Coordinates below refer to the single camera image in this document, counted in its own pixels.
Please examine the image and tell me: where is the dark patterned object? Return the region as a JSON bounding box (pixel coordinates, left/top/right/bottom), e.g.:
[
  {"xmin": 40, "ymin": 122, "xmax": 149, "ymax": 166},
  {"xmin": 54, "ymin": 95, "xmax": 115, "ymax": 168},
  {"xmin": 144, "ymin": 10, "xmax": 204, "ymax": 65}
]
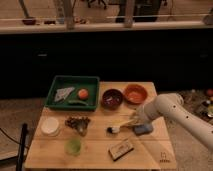
[{"xmin": 65, "ymin": 117, "xmax": 90, "ymax": 136}]

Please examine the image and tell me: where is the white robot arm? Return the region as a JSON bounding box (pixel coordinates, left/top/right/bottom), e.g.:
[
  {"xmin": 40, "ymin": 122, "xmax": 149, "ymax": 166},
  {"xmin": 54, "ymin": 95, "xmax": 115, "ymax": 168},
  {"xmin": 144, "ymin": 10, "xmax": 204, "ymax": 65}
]
[{"xmin": 135, "ymin": 93, "xmax": 213, "ymax": 152}]

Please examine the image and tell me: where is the orange bowl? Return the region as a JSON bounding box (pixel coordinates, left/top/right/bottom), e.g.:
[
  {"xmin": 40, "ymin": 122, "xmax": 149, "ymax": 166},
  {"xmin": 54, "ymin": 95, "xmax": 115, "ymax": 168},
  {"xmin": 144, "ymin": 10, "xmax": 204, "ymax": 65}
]
[{"xmin": 123, "ymin": 84, "xmax": 148, "ymax": 104}]

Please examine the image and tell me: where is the green translucent cup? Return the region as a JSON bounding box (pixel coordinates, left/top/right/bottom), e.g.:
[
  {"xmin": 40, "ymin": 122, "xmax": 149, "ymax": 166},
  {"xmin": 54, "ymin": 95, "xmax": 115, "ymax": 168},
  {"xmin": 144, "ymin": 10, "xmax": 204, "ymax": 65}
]
[{"xmin": 65, "ymin": 138, "xmax": 81, "ymax": 156}]

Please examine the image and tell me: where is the grey crumpled cloth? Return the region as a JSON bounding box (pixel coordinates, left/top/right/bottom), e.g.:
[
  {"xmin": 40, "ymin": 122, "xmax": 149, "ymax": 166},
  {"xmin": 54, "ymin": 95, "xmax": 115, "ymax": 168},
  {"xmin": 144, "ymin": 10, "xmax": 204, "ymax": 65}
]
[{"xmin": 54, "ymin": 87, "xmax": 75, "ymax": 102}]

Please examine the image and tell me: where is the dark red bowl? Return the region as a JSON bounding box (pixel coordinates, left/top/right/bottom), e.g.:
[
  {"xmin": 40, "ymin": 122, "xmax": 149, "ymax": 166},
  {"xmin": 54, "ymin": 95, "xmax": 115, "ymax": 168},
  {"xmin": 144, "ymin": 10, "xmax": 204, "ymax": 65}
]
[{"xmin": 101, "ymin": 89, "xmax": 123, "ymax": 110}]

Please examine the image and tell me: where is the green pepper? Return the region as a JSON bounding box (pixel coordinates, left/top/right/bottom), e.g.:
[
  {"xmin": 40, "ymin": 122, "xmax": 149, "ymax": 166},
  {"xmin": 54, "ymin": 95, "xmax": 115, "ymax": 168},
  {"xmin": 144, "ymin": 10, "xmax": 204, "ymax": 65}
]
[{"xmin": 68, "ymin": 100, "xmax": 88, "ymax": 106}]

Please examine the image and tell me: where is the green plastic tray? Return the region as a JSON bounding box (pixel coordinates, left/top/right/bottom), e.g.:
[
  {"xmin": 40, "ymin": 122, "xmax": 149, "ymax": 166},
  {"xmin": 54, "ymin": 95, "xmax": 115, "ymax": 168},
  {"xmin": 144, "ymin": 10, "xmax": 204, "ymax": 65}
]
[{"xmin": 45, "ymin": 75, "xmax": 99, "ymax": 111}]

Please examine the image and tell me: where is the blue sponge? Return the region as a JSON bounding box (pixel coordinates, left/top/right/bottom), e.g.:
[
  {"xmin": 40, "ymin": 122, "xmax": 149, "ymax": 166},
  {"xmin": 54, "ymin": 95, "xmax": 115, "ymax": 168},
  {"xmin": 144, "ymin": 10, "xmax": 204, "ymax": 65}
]
[{"xmin": 133, "ymin": 124, "xmax": 153, "ymax": 136}]

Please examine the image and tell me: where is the brown rectangular box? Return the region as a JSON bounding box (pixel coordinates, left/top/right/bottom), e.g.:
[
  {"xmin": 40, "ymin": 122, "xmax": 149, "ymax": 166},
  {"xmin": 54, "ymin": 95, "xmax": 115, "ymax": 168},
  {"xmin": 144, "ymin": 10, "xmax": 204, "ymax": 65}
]
[{"xmin": 108, "ymin": 139, "xmax": 134, "ymax": 161}]

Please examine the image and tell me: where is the orange fruit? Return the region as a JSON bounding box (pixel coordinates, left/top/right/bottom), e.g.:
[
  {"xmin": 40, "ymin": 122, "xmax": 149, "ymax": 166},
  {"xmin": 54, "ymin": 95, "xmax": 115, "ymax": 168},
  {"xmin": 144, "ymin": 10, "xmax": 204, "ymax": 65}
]
[{"xmin": 78, "ymin": 89, "xmax": 89, "ymax": 100}]

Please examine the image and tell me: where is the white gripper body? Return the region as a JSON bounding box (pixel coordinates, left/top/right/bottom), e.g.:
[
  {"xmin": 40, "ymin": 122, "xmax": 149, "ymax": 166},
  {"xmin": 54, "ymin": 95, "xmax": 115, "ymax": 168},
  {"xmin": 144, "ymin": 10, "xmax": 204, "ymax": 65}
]
[{"xmin": 133, "ymin": 108, "xmax": 149, "ymax": 125}]

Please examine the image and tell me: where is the wooden brush with black bristles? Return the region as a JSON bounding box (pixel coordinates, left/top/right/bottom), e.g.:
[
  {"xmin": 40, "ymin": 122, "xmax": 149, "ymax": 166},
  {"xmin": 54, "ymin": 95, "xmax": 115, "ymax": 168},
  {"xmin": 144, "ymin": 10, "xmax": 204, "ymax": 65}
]
[{"xmin": 107, "ymin": 119, "xmax": 134, "ymax": 134}]

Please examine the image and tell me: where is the black chair frame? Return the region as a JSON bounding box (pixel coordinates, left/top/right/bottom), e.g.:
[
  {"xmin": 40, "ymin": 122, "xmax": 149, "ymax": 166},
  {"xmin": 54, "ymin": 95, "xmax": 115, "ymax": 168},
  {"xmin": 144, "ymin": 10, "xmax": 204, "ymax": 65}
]
[{"xmin": 0, "ymin": 123, "xmax": 29, "ymax": 171}]

